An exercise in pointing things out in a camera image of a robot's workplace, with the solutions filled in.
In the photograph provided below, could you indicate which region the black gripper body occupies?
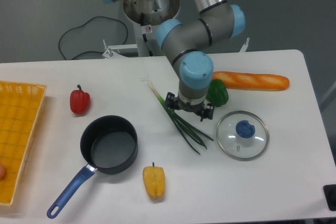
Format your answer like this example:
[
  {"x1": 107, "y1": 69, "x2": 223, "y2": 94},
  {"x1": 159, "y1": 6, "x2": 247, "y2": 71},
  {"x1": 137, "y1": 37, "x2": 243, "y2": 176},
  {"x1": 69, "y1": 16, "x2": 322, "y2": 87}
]
[{"x1": 175, "y1": 96, "x2": 206, "y2": 116}]

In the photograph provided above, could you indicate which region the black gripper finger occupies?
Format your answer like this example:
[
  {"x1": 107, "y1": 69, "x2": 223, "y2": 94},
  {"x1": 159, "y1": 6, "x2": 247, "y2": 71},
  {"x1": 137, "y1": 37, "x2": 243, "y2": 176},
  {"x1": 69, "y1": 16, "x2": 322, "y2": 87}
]
[
  {"x1": 165, "y1": 92, "x2": 179, "y2": 110},
  {"x1": 198, "y1": 103, "x2": 214, "y2": 122}
]

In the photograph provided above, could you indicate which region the green onion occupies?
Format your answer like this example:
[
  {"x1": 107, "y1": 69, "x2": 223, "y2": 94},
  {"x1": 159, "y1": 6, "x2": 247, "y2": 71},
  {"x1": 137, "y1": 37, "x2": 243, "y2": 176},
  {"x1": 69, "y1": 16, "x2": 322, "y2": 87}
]
[{"x1": 141, "y1": 78, "x2": 214, "y2": 155}]

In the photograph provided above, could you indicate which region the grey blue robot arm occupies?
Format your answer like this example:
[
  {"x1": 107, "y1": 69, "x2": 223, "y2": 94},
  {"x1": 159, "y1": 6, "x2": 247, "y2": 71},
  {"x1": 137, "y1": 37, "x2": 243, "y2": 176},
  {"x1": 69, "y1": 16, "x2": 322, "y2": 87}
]
[{"x1": 104, "y1": 0, "x2": 246, "y2": 119}]

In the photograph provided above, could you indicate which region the green bell pepper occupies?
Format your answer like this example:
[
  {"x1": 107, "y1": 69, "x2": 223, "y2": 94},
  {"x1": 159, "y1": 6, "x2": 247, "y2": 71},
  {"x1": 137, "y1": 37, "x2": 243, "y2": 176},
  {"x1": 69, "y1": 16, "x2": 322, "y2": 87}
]
[{"x1": 206, "y1": 79, "x2": 229, "y2": 107}]

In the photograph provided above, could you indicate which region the orange baguette bread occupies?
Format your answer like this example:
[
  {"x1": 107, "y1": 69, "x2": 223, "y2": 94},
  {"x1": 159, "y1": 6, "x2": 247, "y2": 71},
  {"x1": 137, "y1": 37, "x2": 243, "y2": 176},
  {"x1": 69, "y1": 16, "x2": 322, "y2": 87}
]
[{"x1": 213, "y1": 71, "x2": 290, "y2": 91}]

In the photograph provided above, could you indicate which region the glass pot lid blue knob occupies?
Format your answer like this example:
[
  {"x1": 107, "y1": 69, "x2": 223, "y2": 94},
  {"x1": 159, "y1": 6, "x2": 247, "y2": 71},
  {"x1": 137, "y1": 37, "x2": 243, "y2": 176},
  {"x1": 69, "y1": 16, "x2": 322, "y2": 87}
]
[{"x1": 215, "y1": 110, "x2": 270, "y2": 162}]

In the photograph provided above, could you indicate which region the yellow bell pepper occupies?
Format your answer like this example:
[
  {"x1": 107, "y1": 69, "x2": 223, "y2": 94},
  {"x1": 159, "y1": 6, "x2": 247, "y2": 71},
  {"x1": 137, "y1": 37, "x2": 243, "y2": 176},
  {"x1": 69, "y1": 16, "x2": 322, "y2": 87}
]
[{"x1": 142, "y1": 162, "x2": 165, "y2": 200}]

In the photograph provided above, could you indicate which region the red bell pepper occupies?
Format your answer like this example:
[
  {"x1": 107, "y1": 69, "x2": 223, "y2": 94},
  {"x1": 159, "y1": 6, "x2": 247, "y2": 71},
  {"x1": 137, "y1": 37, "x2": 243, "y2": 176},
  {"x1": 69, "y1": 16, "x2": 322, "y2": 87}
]
[{"x1": 69, "y1": 84, "x2": 90, "y2": 115}]

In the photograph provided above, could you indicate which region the black device at edge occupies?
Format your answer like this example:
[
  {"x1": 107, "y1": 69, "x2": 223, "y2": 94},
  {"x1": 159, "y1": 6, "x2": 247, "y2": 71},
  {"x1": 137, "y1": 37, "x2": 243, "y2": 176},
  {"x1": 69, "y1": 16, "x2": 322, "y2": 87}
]
[{"x1": 323, "y1": 184, "x2": 336, "y2": 211}]

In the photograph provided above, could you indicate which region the yellow woven basket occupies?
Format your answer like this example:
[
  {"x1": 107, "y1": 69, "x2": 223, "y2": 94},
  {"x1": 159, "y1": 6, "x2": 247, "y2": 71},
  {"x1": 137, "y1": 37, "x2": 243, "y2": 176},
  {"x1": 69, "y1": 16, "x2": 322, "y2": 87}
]
[{"x1": 1, "y1": 81, "x2": 47, "y2": 206}]

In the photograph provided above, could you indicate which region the brown egg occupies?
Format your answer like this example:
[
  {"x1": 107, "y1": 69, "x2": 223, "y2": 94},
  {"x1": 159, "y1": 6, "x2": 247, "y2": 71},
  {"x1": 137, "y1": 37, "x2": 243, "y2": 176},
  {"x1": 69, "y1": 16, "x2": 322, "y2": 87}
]
[{"x1": 0, "y1": 163, "x2": 6, "y2": 180}]

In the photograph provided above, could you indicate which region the black saucepan blue handle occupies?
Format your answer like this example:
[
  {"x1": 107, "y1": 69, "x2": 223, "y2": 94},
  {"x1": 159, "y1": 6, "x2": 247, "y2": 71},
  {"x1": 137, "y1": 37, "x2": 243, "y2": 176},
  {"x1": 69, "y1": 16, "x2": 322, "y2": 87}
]
[{"x1": 47, "y1": 115, "x2": 139, "y2": 219}]

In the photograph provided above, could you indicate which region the white metal base bracket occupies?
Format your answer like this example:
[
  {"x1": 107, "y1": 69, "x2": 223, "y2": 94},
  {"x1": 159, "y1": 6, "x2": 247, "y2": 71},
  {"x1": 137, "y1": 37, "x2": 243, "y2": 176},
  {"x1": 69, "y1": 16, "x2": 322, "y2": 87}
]
[{"x1": 101, "y1": 37, "x2": 251, "y2": 59}]

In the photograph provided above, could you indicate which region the black cable on floor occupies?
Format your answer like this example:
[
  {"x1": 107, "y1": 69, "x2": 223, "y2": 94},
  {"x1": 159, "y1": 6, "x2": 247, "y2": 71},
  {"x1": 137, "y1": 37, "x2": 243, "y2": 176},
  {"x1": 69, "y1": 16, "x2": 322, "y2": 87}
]
[{"x1": 58, "y1": 15, "x2": 129, "y2": 60}]

